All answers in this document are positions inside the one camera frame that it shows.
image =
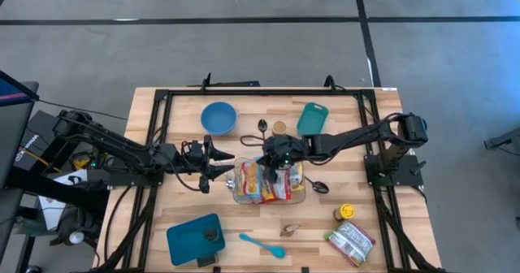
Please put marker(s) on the white round cap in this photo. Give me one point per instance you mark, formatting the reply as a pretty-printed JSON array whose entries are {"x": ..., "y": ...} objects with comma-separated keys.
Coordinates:
[{"x": 76, "y": 237}]

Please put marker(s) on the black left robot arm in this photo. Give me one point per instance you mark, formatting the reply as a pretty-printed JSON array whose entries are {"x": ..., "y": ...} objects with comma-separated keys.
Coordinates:
[{"x": 122, "y": 147}]

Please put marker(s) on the white paper sheet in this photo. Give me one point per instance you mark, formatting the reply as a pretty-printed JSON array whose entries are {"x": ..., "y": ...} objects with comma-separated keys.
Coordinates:
[{"x": 53, "y": 216}]

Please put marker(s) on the metal spoon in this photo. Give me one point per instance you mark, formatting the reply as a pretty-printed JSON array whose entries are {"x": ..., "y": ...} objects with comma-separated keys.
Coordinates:
[
  {"x": 321, "y": 187},
  {"x": 262, "y": 124},
  {"x": 230, "y": 182}
]

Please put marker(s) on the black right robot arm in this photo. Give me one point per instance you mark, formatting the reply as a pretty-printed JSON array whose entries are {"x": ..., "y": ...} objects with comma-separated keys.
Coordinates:
[{"x": 357, "y": 137}]

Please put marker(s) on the jar with yellow lid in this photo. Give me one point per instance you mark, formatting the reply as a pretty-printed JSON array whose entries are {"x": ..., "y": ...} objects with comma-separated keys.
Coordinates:
[{"x": 346, "y": 211}]

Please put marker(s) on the dark teal plastic tray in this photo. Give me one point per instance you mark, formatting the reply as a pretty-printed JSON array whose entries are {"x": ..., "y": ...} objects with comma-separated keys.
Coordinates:
[{"x": 187, "y": 240}]

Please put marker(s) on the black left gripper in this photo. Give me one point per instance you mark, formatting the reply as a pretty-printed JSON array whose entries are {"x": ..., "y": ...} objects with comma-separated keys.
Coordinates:
[{"x": 189, "y": 167}]

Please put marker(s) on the clear plastic bin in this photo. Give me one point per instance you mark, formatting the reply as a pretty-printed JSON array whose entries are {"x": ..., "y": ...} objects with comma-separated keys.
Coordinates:
[{"x": 268, "y": 202}]

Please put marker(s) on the red ramen noodle packet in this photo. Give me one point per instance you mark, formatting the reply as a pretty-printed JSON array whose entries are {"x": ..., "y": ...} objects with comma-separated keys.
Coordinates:
[
  {"x": 266, "y": 191},
  {"x": 283, "y": 185}
]

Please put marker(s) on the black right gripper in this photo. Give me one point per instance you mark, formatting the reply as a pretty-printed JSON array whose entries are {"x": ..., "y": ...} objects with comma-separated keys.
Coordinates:
[{"x": 284, "y": 147}]

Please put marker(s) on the peanut butter jar tan lid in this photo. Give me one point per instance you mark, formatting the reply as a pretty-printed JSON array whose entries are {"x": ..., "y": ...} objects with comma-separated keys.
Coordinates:
[{"x": 279, "y": 128}]

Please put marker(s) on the blue ramen noodle packet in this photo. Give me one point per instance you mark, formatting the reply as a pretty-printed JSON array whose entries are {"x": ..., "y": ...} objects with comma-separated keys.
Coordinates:
[{"x": 248, "y": 183}]

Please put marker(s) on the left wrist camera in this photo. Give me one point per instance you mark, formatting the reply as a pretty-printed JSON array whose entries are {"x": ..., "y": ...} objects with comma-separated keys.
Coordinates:
[{"x": 196, "y": 150}]

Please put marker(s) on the small black box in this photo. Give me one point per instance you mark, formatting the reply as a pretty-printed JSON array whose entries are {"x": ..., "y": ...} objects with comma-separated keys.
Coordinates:
[{"x": 208, "y": 261}]

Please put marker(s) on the black computer monitor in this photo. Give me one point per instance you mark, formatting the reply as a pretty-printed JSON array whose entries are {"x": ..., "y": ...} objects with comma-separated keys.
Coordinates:
[{"x": 16, "y": 135}]

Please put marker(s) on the black equipment case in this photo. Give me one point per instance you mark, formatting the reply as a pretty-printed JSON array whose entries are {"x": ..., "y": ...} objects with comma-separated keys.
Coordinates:
[{"x": 36, "y": 139}]

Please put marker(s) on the yellow chicken ramen packet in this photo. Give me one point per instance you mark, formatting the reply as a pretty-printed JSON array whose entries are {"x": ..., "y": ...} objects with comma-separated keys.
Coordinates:
[{"x": 296, "y": 179}]

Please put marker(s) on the glass spice jar black lid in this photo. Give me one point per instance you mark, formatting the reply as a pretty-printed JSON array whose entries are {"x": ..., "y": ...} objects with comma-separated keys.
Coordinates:
[{"x": 211, "y": 234}]

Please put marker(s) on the taco seasoning mix packet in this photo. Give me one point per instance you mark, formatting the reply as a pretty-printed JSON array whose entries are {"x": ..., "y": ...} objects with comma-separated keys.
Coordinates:
[{"x": 290, "y": 230}]

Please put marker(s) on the white green snack packet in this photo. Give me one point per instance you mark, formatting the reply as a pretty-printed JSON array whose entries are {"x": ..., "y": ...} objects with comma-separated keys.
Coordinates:
[{"x": 349, "y": 242}]

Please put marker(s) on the light teal plastic basket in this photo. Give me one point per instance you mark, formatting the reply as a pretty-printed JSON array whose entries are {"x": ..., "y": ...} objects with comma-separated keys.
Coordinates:
[{"x": 312, "y": 120}]

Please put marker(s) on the blue bowl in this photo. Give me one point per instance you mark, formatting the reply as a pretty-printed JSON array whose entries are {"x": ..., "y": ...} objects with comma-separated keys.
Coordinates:
[{"x": 218, "y": 118}]

